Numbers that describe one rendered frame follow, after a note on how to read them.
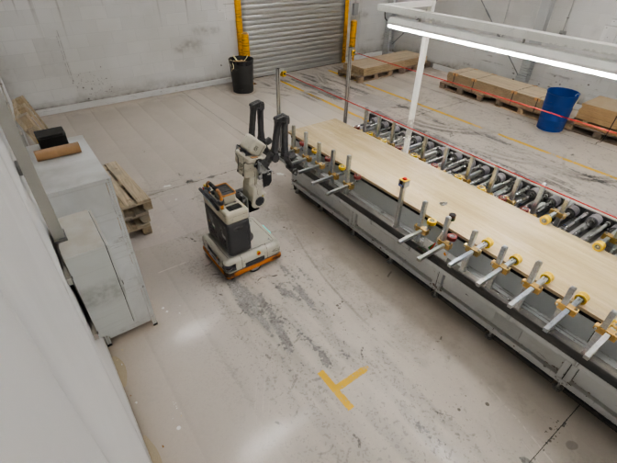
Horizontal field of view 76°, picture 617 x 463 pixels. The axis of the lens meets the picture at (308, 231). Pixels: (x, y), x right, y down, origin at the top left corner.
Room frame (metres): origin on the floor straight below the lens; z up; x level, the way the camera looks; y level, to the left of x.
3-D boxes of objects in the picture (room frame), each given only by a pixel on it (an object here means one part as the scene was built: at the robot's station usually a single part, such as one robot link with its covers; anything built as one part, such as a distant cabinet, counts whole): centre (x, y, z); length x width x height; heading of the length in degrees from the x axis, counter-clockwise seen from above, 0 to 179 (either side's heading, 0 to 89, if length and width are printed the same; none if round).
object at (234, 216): (3.36, 0.82, 0.59); 0.55 x 0.34 x 0.83; 37
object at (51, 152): (2.73, 1.90, 1.59); 0.30 x 0.08 x 0.08; 127
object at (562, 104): (7.40, -4.63, 0.36); 0.59 x 0.57 x 0.73; 127
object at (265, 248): (3.41, 0.74, 0.16); 0.67 x 0.64 x 0.25; 127
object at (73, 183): (2.65, 1.83, 0.78); 0.90 x 0.45 x 1.55; 37
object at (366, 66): (11.19, -1.99, 0.23); 2.41 x 0.77 x 0.17; 128
